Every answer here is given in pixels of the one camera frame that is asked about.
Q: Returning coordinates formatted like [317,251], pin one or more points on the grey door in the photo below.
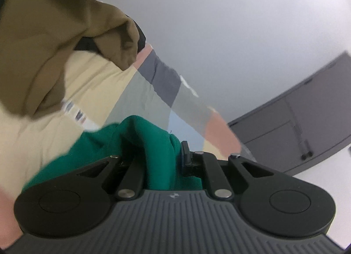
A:
[315,111]

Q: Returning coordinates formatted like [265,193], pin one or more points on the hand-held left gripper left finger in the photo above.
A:
[134,173]

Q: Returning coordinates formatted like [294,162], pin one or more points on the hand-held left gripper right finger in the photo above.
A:
[185,154]

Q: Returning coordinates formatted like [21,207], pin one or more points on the brown garment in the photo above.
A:
[41,37]

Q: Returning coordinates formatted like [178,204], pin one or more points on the patchwork bed quilt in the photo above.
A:
[115,86]

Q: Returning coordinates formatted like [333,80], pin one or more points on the green hoodie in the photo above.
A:
[153,144]

